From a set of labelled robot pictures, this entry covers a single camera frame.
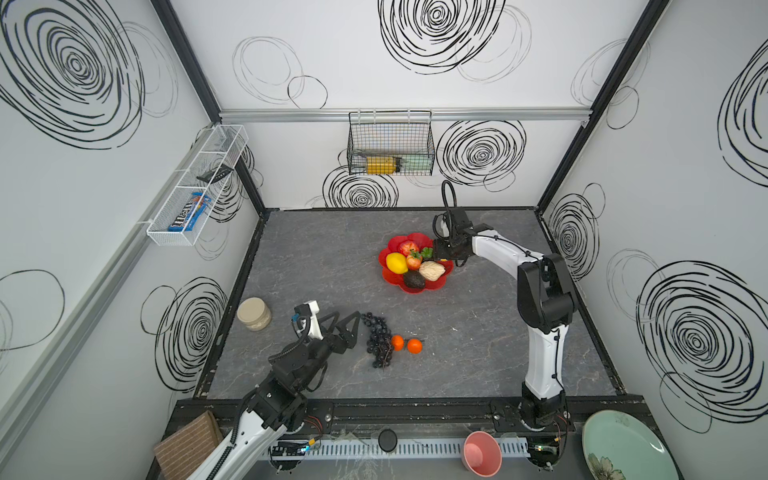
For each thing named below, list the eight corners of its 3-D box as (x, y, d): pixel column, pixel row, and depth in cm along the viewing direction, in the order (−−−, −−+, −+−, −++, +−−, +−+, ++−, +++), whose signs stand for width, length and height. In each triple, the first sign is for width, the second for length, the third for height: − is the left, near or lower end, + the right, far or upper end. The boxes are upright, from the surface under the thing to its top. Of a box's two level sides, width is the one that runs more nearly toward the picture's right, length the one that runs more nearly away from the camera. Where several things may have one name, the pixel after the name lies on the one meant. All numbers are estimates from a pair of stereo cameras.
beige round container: (241, 331, 90) (232, 322, 84) (249, 306, 95) (241, 296, 90) (268, 331, 90) (261, 322, 84) (275, 306, 95) (269, 296, 90)
